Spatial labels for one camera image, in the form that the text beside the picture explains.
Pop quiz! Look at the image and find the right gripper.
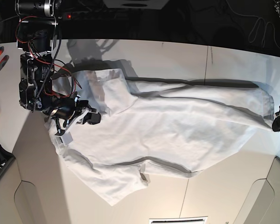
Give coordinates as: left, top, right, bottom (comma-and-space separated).
49, 98, 101, 137

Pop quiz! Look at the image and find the white t-shirt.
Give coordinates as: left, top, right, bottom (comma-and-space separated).
46, 69, 274, 206

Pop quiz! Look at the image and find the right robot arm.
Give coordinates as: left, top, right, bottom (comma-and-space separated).
15, 0, 101, 136

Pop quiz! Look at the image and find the power strip with red light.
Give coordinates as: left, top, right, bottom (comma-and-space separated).
62, 10, 115, 21

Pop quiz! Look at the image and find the white vent grille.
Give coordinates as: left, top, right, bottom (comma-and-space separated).
149, 217, 208, 224

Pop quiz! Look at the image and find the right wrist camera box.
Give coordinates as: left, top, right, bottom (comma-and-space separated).
56, 132, 73, 146

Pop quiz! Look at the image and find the white cable on floor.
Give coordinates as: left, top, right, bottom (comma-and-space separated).
224, 0, 280, 49

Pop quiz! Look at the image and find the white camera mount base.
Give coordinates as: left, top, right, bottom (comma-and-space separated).
103, 0, 169, 10

